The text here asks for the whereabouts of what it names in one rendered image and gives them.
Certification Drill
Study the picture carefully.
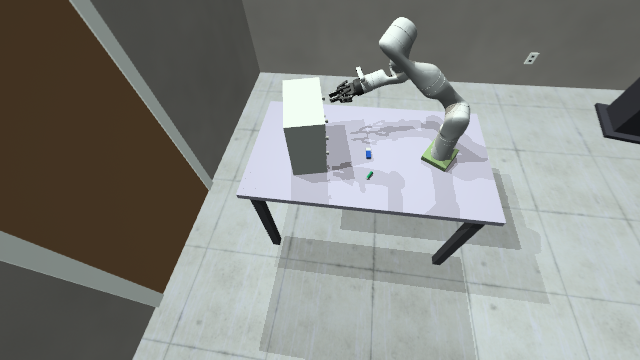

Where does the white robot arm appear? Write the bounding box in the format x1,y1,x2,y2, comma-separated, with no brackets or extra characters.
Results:
356,17,470,161

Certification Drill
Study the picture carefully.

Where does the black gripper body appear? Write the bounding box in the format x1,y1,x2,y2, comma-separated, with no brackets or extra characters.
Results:
344,78,364,97

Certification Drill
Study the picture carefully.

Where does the grey chest of drawers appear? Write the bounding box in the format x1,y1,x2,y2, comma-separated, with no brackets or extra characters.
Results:
283,77,327,175

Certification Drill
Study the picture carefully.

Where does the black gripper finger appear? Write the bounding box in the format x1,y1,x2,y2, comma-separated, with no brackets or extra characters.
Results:
329,80,350,98
330,88,353,103

